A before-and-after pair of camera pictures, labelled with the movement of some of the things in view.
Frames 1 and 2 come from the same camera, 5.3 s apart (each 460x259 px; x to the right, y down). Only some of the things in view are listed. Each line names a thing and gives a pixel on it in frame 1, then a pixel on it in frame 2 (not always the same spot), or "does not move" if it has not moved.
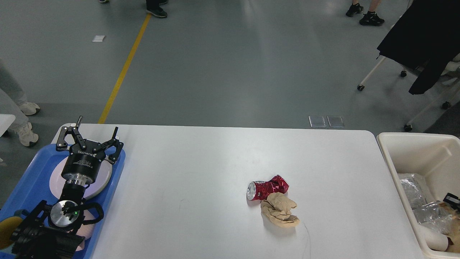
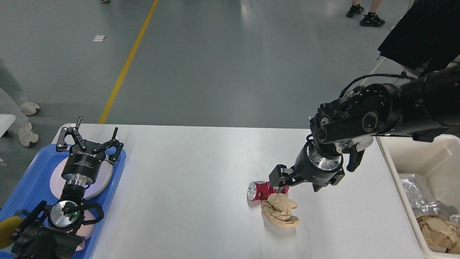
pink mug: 86,230 does not move
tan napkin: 276,210 does not move
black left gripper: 82,164 does not move
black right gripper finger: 452,200 → 310,167
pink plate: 57,182 does not move
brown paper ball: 455,235 → 441,235
